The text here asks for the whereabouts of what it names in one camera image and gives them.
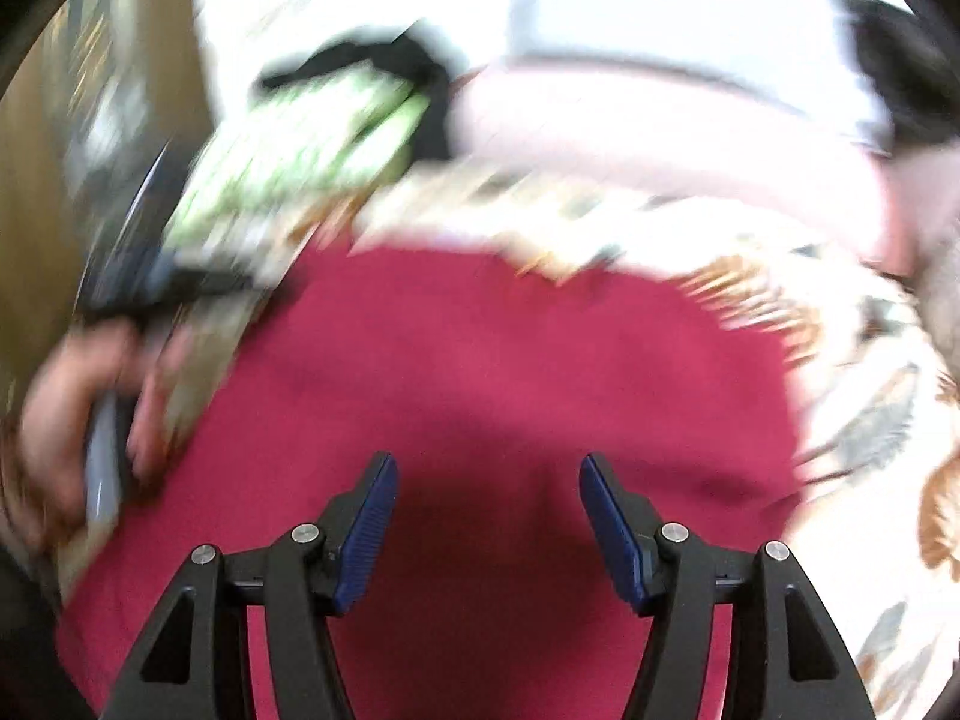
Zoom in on dark red fleece garment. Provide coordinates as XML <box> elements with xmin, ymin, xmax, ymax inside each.
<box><xmin>59</xmin><ymin>249</ymin><xmax>799</xmax><ymax>718</ymax></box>

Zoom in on person's left hand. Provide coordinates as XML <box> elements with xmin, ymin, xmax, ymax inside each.
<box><xmin>2</xmin><ymin>320</ymin><xmax>190</xmax><ymax>554</ymax></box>

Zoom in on cream leaf-print fleece blanket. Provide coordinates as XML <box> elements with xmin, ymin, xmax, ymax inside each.
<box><xmin>55</xmin><ymin>164</ymin><xmax>960</xmax><ymax>720</ymax></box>

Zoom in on green white patterned cloth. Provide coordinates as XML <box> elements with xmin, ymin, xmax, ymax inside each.
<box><xmin>164</xmin><ymin>71</ymin><xmax>425</xmax><ymax>249</ymax></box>

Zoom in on black garment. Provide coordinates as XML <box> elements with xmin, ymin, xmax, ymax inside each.
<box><xmin>256</xmin><ymin>28</ymin><xmax>454</xmax><ymax>163</ymax></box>

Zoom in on dark furry cushion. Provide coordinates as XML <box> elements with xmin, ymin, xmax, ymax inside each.
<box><xmin>843</xmin><ymin>0</ymin><xmax>958</xmax><ymax>154</ymax></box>

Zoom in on grey pillow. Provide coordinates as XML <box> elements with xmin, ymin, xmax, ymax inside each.
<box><xmin>509</xmin><ymin>0</ymin><xmax>895</xmax><ymax>157</ymax></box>

